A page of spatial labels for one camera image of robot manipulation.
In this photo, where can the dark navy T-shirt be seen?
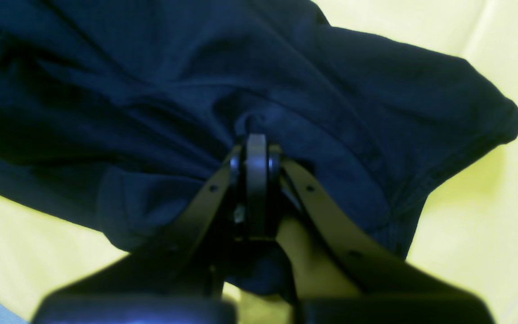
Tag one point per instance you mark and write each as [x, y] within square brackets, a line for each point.
[114, 113]

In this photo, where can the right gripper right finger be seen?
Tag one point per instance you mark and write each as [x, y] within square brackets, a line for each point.
[393, 292]

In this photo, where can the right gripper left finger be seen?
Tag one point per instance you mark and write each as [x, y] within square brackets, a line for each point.
[175, 277]

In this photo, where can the yellow table cloth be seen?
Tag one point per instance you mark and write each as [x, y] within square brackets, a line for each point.
[468, 232]

